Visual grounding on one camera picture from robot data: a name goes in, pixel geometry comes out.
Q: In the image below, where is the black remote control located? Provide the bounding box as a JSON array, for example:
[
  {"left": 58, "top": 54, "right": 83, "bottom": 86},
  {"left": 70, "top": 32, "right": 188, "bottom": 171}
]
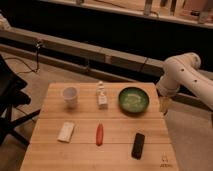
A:
[{"left": 131, "top": 133, "right": 145, "bottom": 159}]

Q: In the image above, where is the green ceramic bowl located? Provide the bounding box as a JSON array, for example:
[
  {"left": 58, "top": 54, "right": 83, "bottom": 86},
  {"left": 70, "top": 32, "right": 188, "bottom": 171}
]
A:
[{"left": 118, "top": 87, "right": 149, "bottom": 114}]

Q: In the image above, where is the black office chair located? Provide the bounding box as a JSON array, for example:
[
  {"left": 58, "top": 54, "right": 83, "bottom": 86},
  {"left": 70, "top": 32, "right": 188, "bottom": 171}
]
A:
[{"left": 0, "top": 54, "right": 40, "bottom": 146}]

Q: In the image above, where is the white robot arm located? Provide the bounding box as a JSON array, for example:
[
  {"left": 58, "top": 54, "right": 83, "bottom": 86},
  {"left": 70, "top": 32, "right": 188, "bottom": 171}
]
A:
[{"left": 156, "top": 52, "right": 213, "bottom": 110}]

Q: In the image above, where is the white rectangular block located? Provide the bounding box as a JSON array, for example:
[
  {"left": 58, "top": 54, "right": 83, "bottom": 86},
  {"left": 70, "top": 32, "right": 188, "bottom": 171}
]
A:
[{"left": 57, "top": 122, "right": 75, "bottom": 143}]

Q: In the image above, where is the white small bottle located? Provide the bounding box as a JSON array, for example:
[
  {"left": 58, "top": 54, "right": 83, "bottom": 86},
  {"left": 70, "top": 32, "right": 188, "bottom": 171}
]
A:
[{"left": 96, "top": 81, "right": 108, "bottom": 109}]

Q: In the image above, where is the black floor cable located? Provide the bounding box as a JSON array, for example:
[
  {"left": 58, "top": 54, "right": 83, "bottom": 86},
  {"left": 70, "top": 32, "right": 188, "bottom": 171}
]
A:
[{"left": 3, "top": 39, "right": 44, "bottom": 76}]

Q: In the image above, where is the white plastic cup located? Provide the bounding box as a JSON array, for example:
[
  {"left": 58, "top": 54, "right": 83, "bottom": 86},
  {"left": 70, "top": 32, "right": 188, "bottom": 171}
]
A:
[{"left": 62, "top": 87, "right": 78, "bottom": 108}]

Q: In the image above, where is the red marker pen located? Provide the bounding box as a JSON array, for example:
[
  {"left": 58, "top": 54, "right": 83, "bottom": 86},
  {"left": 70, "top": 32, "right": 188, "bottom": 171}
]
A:
[{"left": 96, "top": 124, "right": 104, "bottom": 146}]

